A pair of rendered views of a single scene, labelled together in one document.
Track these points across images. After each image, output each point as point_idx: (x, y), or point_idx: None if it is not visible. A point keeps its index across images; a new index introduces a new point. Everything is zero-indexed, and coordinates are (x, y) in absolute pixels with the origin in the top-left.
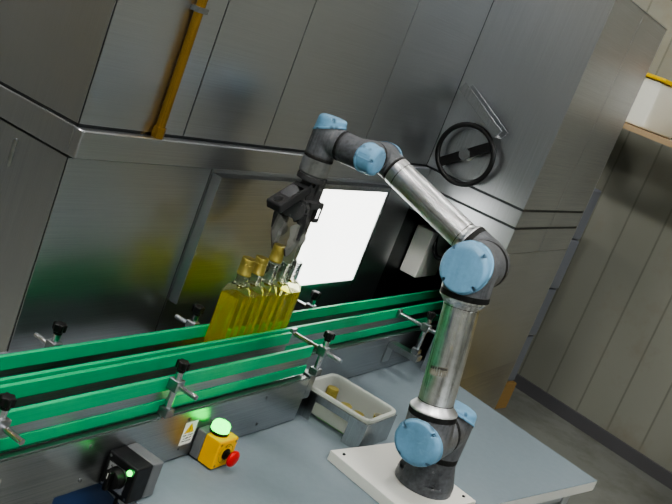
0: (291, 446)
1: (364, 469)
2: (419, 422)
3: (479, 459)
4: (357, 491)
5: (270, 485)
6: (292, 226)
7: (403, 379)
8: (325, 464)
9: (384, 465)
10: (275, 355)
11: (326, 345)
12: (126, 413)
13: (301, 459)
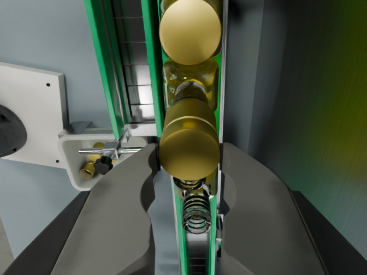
0: (90, 51)
1: (20, 83)
2: None
3: (51, 221)
4: (5, 53)
5: None
6: (130, 254)
7: (165, 264)
8: (54, 62)
9: (27, 114)
10: (87, 18)
11: (105, 154)
12: None
13: (66, 39)
